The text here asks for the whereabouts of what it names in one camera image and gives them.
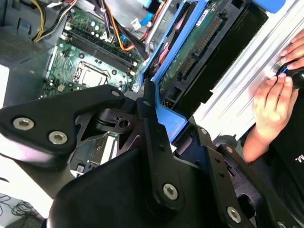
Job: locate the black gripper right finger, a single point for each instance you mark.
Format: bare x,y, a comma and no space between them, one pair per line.
223,180

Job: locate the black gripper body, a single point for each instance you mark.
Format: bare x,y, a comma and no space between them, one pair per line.
107,194

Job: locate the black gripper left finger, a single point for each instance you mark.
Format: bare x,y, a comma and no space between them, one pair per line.
47,118

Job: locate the hard disk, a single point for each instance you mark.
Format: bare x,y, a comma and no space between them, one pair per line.
190,59

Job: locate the person's hand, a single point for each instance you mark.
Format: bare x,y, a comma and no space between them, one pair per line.
273,107

